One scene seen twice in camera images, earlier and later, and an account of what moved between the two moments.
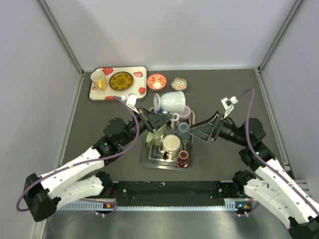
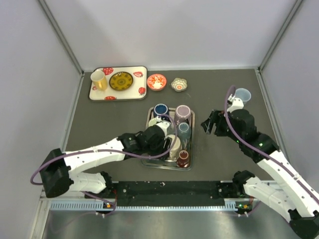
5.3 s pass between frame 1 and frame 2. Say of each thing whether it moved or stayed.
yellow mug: stayed
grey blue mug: stayed
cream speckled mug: stayed
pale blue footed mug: moved
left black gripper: moved
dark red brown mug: stayed
